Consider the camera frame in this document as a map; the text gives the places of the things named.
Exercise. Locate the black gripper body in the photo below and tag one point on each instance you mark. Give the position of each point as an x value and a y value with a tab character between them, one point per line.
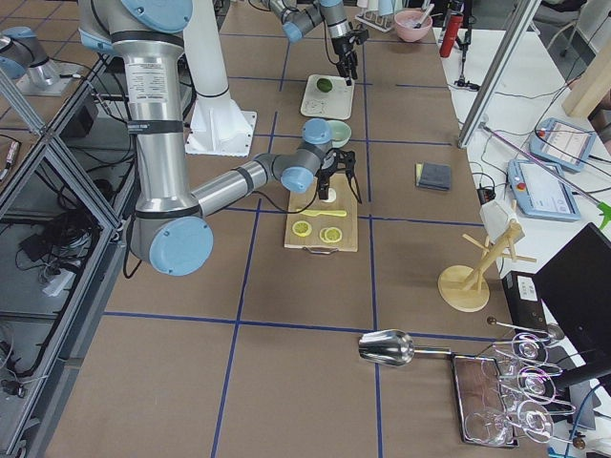
342	48
326	175

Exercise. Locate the white steamed bun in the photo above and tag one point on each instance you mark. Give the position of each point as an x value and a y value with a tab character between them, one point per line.
331	196

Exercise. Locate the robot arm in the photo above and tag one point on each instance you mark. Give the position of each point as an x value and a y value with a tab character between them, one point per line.
298	23
179	103

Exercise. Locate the green ceramic bowl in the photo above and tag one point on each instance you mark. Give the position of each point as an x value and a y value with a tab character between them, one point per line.
340	131

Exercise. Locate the pink bowl of ice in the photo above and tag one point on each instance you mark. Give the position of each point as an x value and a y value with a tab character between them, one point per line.
409	27

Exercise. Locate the green avocado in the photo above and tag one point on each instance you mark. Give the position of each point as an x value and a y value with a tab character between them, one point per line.
324	85

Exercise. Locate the yellow plastic knife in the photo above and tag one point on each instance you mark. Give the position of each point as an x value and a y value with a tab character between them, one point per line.
325	213

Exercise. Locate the cream bear tray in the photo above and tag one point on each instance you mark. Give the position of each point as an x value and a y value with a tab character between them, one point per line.
334	104

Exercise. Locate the wooden cutting board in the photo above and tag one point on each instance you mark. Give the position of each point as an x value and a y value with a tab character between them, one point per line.
309	201

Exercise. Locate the single lemon slice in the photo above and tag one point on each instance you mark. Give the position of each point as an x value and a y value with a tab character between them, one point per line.
301	228

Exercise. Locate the lemon slice pair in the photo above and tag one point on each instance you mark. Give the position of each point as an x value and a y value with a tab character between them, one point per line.
331	234

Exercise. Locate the cup rack with cups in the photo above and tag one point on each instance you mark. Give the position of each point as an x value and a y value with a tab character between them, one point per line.
376	14

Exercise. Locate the grey yellow folded cloth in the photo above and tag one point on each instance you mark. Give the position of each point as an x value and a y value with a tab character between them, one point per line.
433	176

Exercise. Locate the red bottle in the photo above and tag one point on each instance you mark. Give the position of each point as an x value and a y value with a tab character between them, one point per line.
452	23

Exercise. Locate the black tripod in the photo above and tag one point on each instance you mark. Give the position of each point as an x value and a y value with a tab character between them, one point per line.
464	44

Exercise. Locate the wooden mug tree stand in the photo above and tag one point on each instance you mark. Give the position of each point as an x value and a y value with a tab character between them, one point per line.
463	287

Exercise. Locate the silver metal scoop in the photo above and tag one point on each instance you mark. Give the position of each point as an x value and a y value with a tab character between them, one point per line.
395	347

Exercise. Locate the black monitor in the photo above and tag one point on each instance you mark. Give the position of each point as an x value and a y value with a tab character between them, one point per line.
575	286

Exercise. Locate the reacher grabber stick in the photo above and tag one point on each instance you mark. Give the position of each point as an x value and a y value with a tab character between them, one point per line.
604	208

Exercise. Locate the wine glass rack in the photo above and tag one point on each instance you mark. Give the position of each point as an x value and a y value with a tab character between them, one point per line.
527	387

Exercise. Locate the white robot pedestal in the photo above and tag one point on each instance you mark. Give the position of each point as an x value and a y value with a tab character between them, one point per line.
218	126

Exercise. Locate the aluminium frame post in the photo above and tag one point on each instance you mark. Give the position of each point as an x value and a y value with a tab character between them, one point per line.
524	14

